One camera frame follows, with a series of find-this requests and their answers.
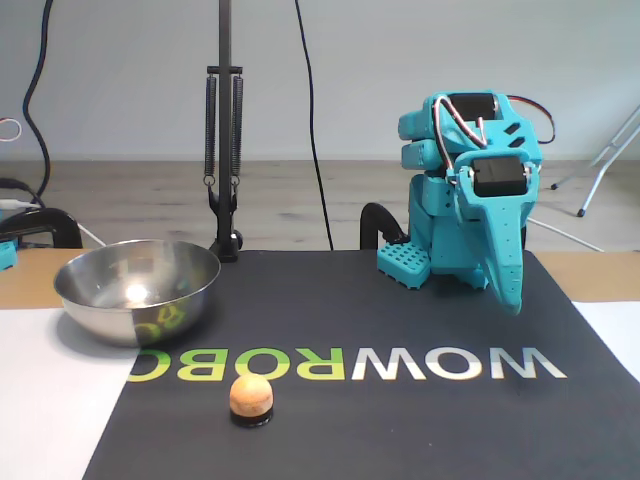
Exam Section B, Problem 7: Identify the thick black hanging cable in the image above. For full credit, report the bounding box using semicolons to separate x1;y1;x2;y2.
22;0;55;209

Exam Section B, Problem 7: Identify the metal bowl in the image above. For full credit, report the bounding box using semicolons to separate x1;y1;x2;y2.
53;238;222;349

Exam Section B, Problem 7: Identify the teal leader arm base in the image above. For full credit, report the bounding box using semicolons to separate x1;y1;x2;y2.
0;238;20;272

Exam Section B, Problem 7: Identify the large black clamp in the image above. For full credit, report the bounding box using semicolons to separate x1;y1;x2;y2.
0;208;84;250

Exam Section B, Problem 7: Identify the tan ball with black base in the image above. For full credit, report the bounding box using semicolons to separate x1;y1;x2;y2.
228;374;275;429

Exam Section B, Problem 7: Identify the teal gripper body black servo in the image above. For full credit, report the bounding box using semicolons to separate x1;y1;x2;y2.
457;151;535;198

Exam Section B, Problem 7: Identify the white tripod leg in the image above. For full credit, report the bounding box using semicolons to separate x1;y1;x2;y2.
549;102;640;219

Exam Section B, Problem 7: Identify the red white wire loop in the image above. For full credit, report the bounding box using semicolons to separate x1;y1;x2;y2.
0;117;24;146

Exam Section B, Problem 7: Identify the white floor cable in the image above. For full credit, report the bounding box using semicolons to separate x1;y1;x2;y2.
527;217;607;254
77;222;109;249

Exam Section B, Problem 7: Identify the teal fixed gripper finger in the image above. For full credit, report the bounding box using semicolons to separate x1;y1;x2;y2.
457;212;514;316

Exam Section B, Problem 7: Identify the red white black servo wire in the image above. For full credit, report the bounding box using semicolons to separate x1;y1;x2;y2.
432;94;490;174
507;94;558;146

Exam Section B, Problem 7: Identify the black mat with WOWROBO print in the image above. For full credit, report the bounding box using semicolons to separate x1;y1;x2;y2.
82;249;640;480

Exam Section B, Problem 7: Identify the thin black hanging cable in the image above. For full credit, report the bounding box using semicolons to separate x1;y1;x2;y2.
293;0;335;251

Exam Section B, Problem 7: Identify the teal moving gripper finger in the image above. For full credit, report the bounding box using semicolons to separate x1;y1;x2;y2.
446;162;545;317

